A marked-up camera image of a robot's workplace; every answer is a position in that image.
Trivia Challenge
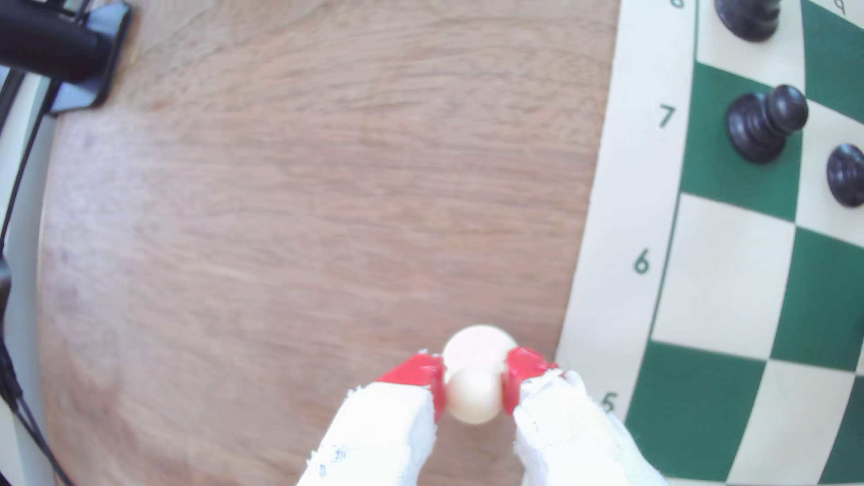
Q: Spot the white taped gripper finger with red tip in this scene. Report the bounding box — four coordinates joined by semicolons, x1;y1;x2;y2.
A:
297;352;448;486
503;346;669;486

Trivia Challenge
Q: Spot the white chess pawn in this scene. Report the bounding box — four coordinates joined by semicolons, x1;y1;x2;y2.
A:
442;325;519;425

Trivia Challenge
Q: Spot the green and cream chess mat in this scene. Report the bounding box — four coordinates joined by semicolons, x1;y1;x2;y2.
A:
555;0;864;486

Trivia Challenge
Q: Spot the black chess pawn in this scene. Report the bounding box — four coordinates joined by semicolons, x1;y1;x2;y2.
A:
826;143;864;208
727;84;810;164

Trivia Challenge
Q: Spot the black chess rook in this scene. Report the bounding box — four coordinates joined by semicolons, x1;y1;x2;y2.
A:
714;0;783;43

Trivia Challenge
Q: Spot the thin black cable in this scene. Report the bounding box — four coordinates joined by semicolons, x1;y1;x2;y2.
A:
0;331;75;486

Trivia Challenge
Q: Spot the black clamp mount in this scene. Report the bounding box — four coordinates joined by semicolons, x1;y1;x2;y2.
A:
0;0;133;116

